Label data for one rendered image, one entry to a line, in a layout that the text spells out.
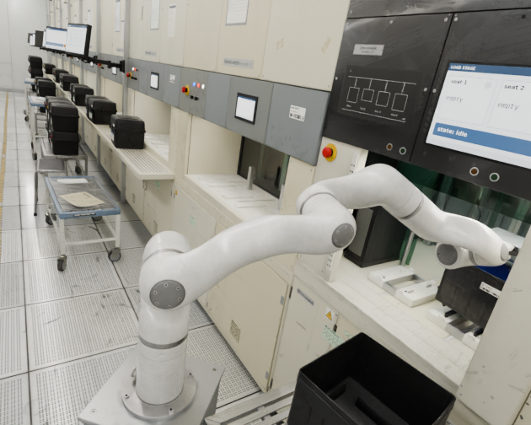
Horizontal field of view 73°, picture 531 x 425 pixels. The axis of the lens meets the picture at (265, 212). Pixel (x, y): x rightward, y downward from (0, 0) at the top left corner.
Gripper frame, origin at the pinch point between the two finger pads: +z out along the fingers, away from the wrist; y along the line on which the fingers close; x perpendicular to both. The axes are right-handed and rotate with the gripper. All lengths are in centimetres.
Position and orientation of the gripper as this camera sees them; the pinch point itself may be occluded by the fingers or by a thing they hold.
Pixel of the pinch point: (506, 243)
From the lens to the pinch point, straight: 138.4
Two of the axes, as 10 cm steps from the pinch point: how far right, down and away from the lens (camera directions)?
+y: 4.9, 3.7, -7.9
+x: 1.5, -9.3, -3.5
